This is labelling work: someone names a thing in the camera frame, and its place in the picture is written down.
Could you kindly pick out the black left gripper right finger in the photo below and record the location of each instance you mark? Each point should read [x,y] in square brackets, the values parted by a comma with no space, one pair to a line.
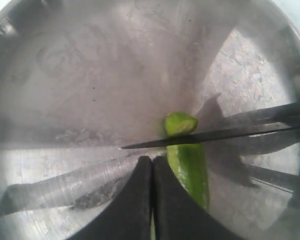
[176,215]

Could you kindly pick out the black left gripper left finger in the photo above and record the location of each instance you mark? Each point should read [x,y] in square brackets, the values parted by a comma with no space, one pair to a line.
[129,215]

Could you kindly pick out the green cucumber with stem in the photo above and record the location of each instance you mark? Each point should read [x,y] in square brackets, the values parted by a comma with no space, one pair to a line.
[188,161]

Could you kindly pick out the round stainless steel plate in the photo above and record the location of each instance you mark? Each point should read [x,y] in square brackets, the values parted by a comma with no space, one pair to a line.
[80,79]

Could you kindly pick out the black knife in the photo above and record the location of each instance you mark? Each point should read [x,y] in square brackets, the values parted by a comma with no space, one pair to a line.
[215,135]

